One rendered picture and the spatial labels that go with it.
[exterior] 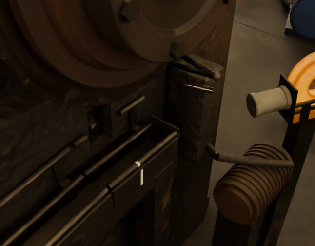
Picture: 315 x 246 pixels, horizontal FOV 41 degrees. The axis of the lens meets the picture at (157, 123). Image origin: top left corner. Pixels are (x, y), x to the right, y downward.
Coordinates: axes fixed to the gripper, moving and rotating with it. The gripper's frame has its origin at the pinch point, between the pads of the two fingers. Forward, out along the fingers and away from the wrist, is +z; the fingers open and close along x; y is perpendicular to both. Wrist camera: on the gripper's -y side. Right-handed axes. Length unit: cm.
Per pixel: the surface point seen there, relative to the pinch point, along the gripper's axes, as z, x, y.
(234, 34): 125, -56, -113
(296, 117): -5.0, 5.1, -9.3
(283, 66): 84, -68, -101
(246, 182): -16.7, 21.9, -14.8
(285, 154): -10.3, 7.2, -17.9
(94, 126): -7, 55, 5
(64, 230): -27, 64, 6
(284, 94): -2.4, 9.9, -2.4
